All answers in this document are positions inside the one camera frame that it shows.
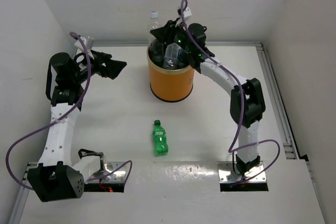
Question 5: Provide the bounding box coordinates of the purple cable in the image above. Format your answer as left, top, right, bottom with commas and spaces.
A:
5, 31, 133, 190
181, 0, 281, 183

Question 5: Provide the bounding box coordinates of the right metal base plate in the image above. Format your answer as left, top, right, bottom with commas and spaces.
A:
217, 162, 267, 184

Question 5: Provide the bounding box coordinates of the metal base plate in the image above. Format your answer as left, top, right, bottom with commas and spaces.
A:
86, 161, 129, 183
217, 162, 267, 184

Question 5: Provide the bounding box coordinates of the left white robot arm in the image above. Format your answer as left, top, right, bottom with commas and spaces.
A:
27, 51, 127, 202

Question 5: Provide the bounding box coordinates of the green Sprite bottle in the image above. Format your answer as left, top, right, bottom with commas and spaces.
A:
152, 120, 169, 156

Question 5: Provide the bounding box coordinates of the orange cylindrical bin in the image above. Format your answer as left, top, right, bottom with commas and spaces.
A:
147, 39, 194, 103

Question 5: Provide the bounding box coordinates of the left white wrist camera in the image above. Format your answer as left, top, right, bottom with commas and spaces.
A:
74, 36, 95, 52

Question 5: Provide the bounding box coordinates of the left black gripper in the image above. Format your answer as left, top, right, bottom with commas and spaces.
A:
70, 49, 125, 84

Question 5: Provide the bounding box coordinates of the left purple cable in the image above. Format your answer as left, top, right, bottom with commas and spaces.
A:
5, 31, 133, 190

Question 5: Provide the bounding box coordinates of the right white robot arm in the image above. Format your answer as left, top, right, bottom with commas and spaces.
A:
150, 20, 266, 176

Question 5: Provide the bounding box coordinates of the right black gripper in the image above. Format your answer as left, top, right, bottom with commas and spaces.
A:
152, 17, 194, 54

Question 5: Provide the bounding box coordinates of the clear bottle white blue label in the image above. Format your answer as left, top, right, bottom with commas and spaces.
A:
162, 43, 182, 70

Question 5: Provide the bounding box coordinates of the clear ribbed bottle white cap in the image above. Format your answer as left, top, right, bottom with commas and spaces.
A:
148, 10, 166, 63

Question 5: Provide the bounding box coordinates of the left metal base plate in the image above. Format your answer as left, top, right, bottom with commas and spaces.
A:
86, 161, 129, 183

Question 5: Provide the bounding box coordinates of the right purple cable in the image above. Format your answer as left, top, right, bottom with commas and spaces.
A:
181, 0, 281, 183

